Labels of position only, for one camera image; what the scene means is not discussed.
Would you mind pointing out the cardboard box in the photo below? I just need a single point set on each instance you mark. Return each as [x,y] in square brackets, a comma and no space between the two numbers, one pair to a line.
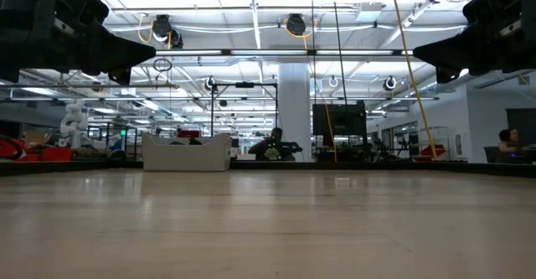
[35,137]

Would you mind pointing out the black overhead crossbar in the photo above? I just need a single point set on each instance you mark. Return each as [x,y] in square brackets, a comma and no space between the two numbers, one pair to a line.
[310,53]

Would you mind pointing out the white robot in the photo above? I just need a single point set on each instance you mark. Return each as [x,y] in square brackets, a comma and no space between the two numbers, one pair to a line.
[74,122]

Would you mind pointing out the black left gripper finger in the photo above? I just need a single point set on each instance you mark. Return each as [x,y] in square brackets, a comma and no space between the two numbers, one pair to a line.
[120,76]
[115,50]

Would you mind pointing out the black display screen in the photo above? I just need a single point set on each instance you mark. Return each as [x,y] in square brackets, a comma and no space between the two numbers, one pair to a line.
[339,122]

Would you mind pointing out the grey plastic bin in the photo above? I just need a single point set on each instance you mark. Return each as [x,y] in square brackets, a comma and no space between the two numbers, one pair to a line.
[186,157]

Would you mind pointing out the person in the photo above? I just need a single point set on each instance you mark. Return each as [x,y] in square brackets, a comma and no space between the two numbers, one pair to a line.
[274,135]
[508,138]

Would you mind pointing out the black metal stand frame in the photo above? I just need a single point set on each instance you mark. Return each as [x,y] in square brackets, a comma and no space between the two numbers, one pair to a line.
[244,84]

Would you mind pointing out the red box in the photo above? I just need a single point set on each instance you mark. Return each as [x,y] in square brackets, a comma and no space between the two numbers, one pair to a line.
[188,133]

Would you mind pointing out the red storage bins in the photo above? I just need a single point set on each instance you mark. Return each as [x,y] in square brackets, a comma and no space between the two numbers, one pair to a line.
[54,154]

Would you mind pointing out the white pillar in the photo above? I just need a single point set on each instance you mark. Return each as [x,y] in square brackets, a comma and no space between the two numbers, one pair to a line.
[295,103]

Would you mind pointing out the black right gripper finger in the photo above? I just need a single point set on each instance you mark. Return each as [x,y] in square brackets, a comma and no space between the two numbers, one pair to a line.
[447,75]
[454,50]

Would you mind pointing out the black aluminium table frame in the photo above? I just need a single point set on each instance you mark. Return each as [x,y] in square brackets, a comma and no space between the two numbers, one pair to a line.
[335,166]

